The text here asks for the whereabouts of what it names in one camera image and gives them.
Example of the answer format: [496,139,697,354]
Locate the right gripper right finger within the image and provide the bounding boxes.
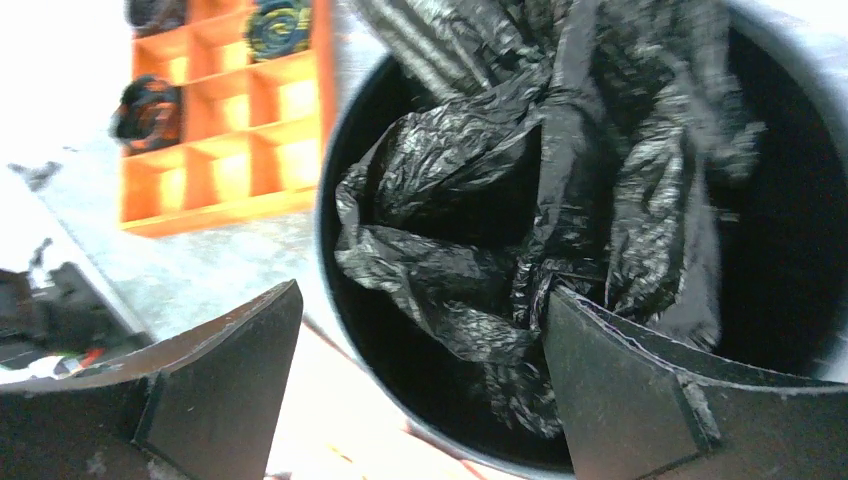
[544,287,847,479]

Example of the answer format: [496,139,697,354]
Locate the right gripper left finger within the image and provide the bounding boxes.
[1,280,303,479]

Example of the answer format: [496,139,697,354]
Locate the dark blue trash bin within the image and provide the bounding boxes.
[319,1,847,479]

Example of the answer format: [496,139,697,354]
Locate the black trash bag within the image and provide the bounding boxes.
[334,1,764,439]
[124,0,187,38]
[110,74,183,156]

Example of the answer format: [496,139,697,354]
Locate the orange compartment tray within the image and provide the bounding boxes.
[120,1,336,237]

